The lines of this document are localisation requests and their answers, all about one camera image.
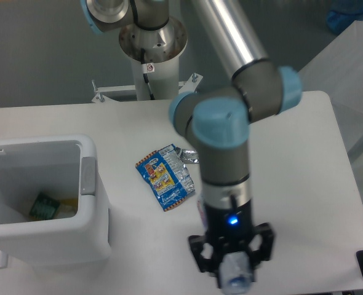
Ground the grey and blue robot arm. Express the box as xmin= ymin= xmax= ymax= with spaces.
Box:
xmin=81 ymin=1 xmax=302 ymax=279

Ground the clear crushed plastic bottle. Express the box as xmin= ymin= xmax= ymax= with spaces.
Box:
xmin=188 ymin=195 xmax=253 ymax=294

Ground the green packet in bin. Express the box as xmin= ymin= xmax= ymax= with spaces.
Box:
xmin=28 ymin=193 xmax=60 ymax=220

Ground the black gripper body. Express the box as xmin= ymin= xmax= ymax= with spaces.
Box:
xmin=204 ymin=202 xmax=255 ymax=257

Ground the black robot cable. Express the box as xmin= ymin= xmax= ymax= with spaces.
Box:
xmin=140 ymin=48 xmax=156 ymax=101

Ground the blue foil snack wrapper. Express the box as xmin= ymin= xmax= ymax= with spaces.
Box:
xmin=135 ymin=144 xmax=195 ymax=211

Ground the white plastic trash can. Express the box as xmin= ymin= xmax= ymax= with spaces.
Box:
xmin=0 ymin=135 xmax=111 ymax=266

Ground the white pedestal base frame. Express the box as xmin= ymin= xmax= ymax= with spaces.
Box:
xmin=92 ymin=73 xmax=204 ymax=103

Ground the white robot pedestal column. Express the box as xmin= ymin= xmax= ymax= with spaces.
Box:
xmin=130 ymin=57 xmax=179 ymax=88

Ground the blue cloth item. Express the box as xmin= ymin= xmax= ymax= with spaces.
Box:
xmin=325 ymin=0 xmax=363 ymax=35

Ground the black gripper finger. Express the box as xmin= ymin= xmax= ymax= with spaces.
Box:
xmin=188 ymin=234 xmax=227 ymax=277
xmin=246 ymin=222 xmax=276 ymax=276

